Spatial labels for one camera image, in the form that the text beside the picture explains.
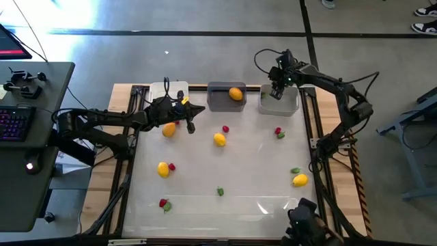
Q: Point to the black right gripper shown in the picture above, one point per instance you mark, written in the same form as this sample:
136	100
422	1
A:
281	77

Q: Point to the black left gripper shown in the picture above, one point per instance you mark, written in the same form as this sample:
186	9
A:
164	112

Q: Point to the orange lemon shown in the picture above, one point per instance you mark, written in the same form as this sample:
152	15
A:
236	93
168	130

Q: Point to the yellow lemon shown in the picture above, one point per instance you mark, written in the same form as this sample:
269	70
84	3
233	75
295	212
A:
219	139
163	169
300	180

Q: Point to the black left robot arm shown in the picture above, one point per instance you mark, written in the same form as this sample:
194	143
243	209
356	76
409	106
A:
102	118

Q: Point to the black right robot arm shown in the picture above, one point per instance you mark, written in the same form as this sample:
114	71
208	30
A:
327	82

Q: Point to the small yellow tag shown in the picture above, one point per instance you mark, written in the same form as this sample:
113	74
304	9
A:
185	100

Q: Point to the pale grey plastic basket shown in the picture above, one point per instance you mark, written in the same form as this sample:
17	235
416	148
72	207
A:
286	106

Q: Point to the dark grey plastic basket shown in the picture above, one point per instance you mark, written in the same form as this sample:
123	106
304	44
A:
218	102

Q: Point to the white plastic basket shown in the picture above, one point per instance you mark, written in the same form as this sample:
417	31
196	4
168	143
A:
158	89

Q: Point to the person's shoe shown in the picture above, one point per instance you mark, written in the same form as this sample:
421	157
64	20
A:
426	11
328	3
425	28

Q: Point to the yellow black hazard tape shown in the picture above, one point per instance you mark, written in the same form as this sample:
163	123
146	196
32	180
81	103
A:
360	191

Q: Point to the white paper sheet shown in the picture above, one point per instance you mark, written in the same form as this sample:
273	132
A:
73	164

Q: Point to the grey metal stand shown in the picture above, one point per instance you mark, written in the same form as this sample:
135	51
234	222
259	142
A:
414	164

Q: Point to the black screw clamp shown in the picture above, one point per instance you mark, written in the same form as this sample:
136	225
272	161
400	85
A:
29	91
25	76

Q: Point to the black computer mouse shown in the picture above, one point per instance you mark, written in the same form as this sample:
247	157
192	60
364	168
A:
33	164

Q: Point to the black backlit keyboard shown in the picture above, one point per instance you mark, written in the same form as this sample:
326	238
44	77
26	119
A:
15	123

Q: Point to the dark grey desk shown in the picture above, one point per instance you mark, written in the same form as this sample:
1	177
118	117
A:
20	191

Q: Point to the black computer monitor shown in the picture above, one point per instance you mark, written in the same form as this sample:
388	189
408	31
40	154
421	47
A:
10	42

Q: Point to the black aluminium table frame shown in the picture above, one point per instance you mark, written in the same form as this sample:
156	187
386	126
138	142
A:
198	88

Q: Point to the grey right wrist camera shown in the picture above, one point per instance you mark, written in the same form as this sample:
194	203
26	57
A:
285	58

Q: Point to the white metal bracket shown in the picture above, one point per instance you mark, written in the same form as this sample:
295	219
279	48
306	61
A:
314	143

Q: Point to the black diagonal frame strut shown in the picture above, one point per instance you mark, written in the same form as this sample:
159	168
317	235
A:
336	212
112	205

